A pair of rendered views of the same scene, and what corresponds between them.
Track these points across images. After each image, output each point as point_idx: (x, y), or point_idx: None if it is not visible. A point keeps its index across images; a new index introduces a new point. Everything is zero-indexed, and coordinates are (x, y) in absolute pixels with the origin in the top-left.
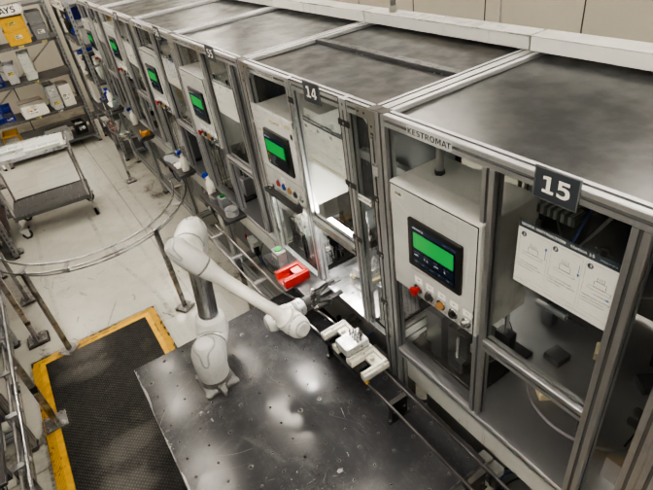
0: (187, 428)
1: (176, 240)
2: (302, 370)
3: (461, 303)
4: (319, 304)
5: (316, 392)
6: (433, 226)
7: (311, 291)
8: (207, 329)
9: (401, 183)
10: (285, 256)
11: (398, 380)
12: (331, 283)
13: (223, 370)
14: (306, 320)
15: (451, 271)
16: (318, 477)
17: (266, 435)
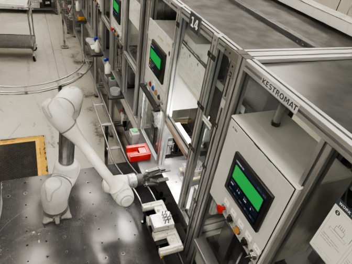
0: (18, 241)
1: (52, 101)
2: (119, 226)
3: (254, 238)
4: (147, 183)
5: (122, 247)
6: (255, 167)
7: (145, 172)
8: (61, 172)
9: (241, 121)
10: (138, 137)
11: (186, 260)
12: (162, 171)
13: (61, 207)
14: (132, 195)
15: (256, 211)
16: None
17: None
